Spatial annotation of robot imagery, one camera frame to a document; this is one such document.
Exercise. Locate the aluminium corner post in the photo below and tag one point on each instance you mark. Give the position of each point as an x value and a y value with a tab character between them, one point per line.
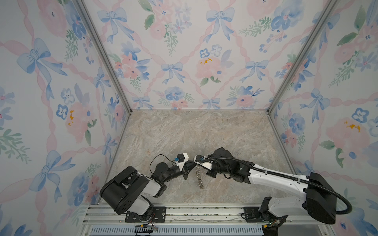
307	47
88	23

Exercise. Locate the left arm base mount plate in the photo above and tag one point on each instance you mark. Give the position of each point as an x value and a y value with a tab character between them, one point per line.
153	214

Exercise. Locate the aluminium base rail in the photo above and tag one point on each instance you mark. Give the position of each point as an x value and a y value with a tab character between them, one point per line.
196	220

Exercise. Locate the aluminium corner post right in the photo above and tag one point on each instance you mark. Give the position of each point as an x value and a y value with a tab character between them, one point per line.
307	47

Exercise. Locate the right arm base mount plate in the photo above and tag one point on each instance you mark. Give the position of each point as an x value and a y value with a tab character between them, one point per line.
260	214

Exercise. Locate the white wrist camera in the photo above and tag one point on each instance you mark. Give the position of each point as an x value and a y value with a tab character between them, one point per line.
180	160
203	159

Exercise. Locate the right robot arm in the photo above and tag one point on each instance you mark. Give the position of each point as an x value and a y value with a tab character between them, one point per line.
310	195

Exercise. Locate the aluminium corner post left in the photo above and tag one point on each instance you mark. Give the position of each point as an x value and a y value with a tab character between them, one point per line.
88	23

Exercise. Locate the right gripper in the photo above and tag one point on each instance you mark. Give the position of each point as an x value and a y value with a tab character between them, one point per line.
209	173

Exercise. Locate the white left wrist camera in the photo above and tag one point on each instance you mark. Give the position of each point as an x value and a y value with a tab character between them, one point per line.
180	160

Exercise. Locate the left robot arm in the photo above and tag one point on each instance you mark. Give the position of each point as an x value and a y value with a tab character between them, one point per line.
126	192

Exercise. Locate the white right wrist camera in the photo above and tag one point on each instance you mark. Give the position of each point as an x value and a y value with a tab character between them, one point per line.
203	159

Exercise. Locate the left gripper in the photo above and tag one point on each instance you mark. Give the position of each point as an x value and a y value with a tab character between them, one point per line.
183	171

